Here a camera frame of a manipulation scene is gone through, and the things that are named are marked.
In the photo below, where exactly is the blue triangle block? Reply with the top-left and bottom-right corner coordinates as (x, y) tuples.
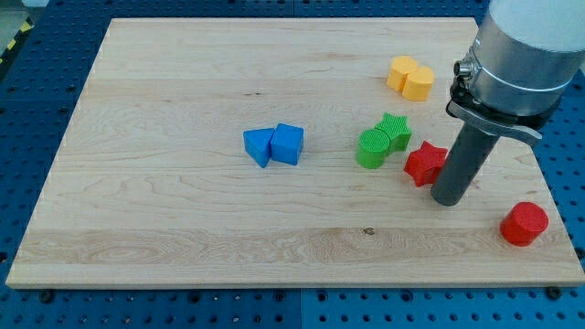
(242, 128), (275, 168)

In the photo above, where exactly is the green star block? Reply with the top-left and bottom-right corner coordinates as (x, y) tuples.
(375, 113), (412, 155)

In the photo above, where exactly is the black tool clamp mount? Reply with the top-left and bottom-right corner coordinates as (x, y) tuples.
(446, 59), (560, 146)

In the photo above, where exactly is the red star block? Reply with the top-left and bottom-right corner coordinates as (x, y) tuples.
(404, 141), (448, 187)

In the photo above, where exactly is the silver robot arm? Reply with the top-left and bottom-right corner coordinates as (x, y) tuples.
(431, 0), (584, 206)

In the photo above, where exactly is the blue cube block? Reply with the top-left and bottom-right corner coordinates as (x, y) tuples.
(271, 123), (304, 165)

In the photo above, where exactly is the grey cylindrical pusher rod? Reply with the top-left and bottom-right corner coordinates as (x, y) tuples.
(431, 123), (499, 207)

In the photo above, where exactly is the yellow heart block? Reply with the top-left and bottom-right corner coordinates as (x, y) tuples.
(386, 56), (435, 101)

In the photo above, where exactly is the red cylinder block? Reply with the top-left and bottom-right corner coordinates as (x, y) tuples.
(499, 202), (549, 247)

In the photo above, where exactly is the wooden board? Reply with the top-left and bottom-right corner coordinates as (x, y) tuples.
(6, 18), (584, 289)

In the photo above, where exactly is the green cylinder block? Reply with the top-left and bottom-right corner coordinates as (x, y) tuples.
(356, 128), (390, 169)

